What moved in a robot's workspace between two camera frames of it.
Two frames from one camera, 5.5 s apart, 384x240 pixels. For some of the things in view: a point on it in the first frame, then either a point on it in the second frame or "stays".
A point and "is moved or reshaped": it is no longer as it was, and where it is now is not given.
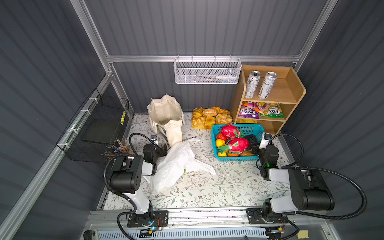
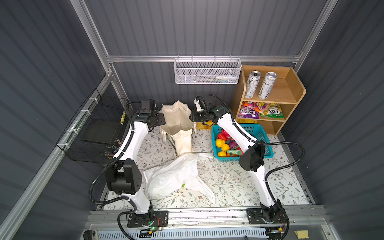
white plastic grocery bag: [179, 159] -> [179, 174]
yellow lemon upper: [219, 142] stays
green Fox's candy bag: [274, 111] stays
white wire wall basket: [207, 70] stays
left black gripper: [162, 151] -> [160, 119]
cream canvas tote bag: [165, 112] is moved or reshaped
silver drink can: [252, 83] stays
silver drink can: [269, 79] stays
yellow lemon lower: [224, 154] stays
